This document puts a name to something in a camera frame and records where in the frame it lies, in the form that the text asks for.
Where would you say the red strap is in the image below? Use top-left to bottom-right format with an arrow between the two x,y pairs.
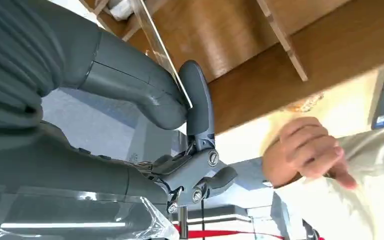
174,225 -> 325,240

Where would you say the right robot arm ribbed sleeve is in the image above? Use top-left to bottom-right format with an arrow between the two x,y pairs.
0,0 -> 65,131

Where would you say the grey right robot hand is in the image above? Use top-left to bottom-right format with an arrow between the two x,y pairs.
0,18 -> 239,216

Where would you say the person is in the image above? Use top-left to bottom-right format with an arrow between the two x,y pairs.
274,125 -> 384,240

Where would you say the clear plastic wrap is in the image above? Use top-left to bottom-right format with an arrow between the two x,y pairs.
0,184 -> 180,240

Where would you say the metal post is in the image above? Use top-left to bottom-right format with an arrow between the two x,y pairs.
178,205 -> 190,240

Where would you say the person's hand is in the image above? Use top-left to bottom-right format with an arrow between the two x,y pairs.
261,116 -> 359,191

